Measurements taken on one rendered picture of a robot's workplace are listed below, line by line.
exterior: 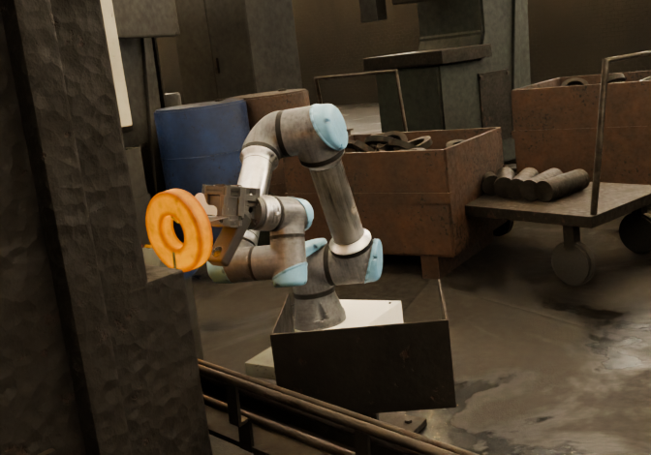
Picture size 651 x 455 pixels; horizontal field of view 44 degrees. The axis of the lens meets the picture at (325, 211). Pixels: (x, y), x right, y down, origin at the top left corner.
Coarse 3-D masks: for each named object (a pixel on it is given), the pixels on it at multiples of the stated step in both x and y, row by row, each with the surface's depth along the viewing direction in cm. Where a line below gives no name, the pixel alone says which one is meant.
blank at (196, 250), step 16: (176, 192) 147; (160, 208) 149; (176, 208) 146; (192, 208) 144; (160, 224) 151; (192, 224) 144; (208, 224) 145; (160, 240) 152; (176, 240) 153; (192, 240) 145; (208, 240) 146; (160, 256) 153; (176, 256) 150; (192, 256) 147; (208, 256) 148
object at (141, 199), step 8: (128, 152) 410; (136, 152) 416; (128, 160) 410; (136, 160) 416; (136, 168) 416; (136, 176) 416; (144, 176) 422; (136, 184) 415; (144, 184) 422; (136, 192) 415; (144, 192) 422; (136, 200) 414; (144, 200) 421; (136, 208) 414; (144, 208) 421; (144, 216) 421; (144, 224) 421; (144, 232) 421; (144, 240) 421
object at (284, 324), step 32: (288, 320) 134; (448, 320) 116; (288, 352) 119; (320, 352) 118; (352, 352) 118; (384, 352) 117; (416, 352) 117; (448, 352) 117; (288, 384) 120; (320, 384) 119; (352, 384) 119; (384, 384) 118; (416, 384) 118; (448, 384) 118
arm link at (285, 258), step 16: (272, 240) 170; (288, 240) 168; (304, 240) 171; (256, 256) 170; (272, 256) 169; (288, 256) 168; (304, 256) 170; (256, 272) 170; (272, 272) 169; (288, 272) 167; (304, 272) 169
